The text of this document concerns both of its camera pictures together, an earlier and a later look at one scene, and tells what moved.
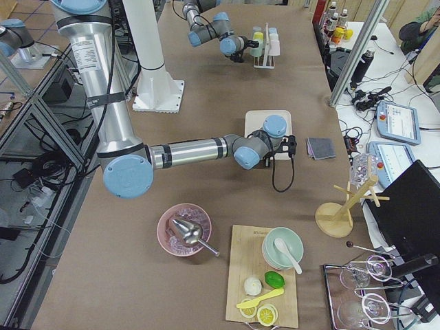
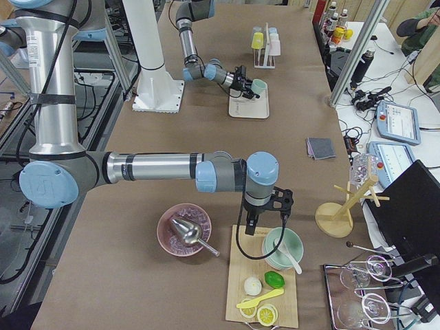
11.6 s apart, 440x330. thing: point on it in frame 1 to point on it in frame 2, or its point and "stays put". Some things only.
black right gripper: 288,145 to 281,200
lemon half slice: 267,315 stays put
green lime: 275,279 stays put
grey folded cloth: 320,148 stays put
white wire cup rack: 265,62 stays put
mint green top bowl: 277,257 stays put
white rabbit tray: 255,119 to 242,107
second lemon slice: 249,312 stays put
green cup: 257,52 to 258,86
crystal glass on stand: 364,166 stays put
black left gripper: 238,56 to 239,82
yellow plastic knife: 256,302 stays put
